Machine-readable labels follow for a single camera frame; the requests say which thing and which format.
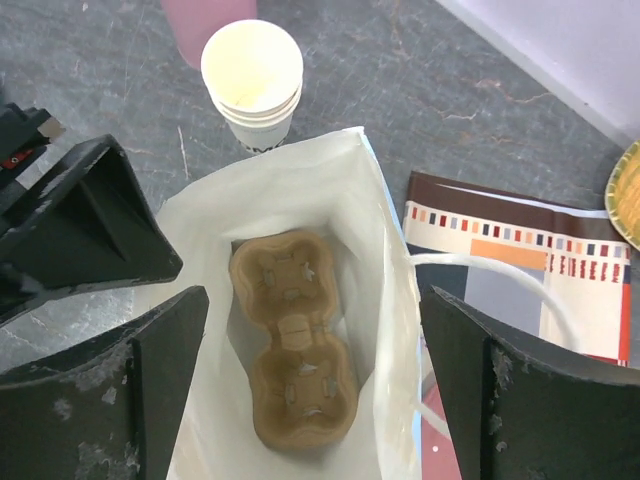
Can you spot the colourful patchwork placemat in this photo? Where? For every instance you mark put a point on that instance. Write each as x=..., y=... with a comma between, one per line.
x=555, y=272

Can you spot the yellow woven basket tray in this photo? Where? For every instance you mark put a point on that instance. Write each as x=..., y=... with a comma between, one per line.
x=622, y=196

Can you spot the brown cardboard cup carrier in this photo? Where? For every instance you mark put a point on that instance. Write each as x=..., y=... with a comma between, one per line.
x=303, y=386

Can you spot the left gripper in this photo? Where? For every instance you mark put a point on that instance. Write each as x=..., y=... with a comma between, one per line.
x=85, y=223

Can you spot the pink straw holder cup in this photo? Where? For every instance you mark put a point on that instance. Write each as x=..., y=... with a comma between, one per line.
x=193, y=22

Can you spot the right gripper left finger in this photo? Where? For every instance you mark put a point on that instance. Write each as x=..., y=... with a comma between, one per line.
x=109, y=407

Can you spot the blue white paper bag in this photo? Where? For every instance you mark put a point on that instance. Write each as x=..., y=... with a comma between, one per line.
x=332, y=186

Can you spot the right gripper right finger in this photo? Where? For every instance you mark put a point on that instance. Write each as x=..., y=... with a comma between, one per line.
x=519, y=407

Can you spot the stack of paper cups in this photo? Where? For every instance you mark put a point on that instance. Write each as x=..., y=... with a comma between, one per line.
x=253, y=71

